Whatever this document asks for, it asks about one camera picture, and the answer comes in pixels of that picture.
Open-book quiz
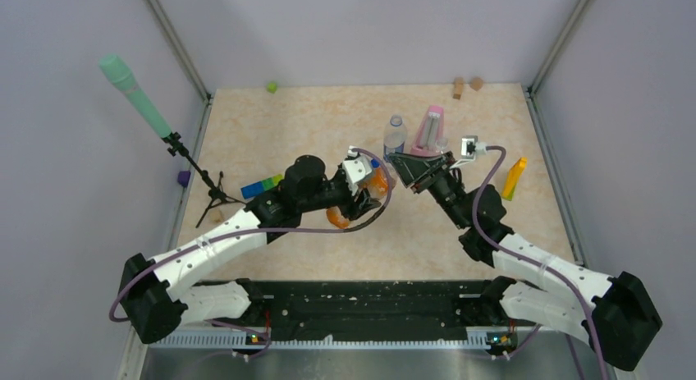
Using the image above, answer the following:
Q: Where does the black microphone tripod stand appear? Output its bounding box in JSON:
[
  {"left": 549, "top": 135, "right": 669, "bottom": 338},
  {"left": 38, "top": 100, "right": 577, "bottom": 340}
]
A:
[{"left": 162, "top": 132, "right": 245, "bottom": 228}]

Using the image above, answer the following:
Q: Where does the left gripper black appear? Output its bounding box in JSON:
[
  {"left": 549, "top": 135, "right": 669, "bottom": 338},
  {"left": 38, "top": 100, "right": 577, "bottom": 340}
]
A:
[{"left": 300, "top": 173, "right": 382, "bottom": 221}]

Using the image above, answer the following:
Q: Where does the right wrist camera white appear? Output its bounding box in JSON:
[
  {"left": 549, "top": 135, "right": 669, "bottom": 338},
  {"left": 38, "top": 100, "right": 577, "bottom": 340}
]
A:
[{"left": 450, "top": 135, "right": 488, "bottom": 169}]

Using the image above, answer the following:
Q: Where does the orange juice bottle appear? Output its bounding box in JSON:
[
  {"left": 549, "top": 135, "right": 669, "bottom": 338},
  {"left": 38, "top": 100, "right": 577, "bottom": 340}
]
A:
[{"left": 326, "top": 167, "right": 392, "bottom": 229}]

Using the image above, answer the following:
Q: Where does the tall wooden block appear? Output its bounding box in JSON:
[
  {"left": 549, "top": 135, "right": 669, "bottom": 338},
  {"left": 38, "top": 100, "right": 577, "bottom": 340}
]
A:
[{"left": 452, "top": 77, "right": 465, "bottom": 100}]

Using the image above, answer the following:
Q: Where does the small wooden cube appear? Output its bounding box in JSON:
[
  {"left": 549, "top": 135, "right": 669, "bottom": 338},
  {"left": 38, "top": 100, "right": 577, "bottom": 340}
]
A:
[{"left": 469, "top": 76, "right": 485, "bottom": 91}]

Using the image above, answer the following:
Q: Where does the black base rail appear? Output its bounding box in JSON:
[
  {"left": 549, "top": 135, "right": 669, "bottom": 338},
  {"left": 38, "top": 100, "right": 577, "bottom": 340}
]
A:
[{"left": 214, "top": 279, "right": 529, "bottom": 345}]

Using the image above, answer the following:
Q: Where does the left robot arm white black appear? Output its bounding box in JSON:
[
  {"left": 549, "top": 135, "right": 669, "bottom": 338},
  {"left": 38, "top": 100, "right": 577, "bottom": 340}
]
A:
[{"left": 112, "top": 148, "right": 390, "bottom": 344}]

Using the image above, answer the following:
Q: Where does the green microphone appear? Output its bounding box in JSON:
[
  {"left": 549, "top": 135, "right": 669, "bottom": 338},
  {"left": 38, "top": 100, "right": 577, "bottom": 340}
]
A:
[{"left": 98, "top": 54, "right": 172, "bottom": 138}]

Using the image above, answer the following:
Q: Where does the purple small block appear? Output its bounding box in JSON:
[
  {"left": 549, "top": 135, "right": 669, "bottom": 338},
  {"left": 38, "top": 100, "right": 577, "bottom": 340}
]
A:
[{"left": 176, "top": 171, "right": 191, "bottom": 188}]

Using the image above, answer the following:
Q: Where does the pink metronome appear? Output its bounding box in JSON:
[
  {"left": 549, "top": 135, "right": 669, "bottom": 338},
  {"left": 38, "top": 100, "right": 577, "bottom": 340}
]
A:
[{"left": 410, "top": 105, "right": 445, "bottom": 157}]

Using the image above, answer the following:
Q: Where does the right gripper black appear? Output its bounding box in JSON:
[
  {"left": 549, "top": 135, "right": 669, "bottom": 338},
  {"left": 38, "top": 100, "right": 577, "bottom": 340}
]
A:
[{"left": 387, "top": 151, "right": 471, "bottom": 230}]

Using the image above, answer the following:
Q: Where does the clear bottle blue label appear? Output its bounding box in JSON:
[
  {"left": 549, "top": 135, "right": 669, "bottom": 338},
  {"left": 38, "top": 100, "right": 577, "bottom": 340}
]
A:
[{"left": 383, "top": 115, "right": 408, "bottom": 158}]

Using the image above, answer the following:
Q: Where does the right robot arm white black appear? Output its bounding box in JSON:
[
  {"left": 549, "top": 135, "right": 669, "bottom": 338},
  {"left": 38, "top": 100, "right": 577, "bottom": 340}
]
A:
[{"left": 387, "top": 152, "right": 663, "bottom": 372}]

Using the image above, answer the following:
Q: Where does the wooden cube near tripod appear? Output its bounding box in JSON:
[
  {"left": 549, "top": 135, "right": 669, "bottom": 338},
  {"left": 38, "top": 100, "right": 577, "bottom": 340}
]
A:
[{"left": 208, "top": 208, "right": 225, "bottom": 224}]

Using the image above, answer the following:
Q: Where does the toy brick car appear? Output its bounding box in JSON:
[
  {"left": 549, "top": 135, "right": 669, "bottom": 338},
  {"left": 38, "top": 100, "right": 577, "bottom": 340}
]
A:
[{"left": 240, "top": 174, "right": 283, "bottom": 199}]

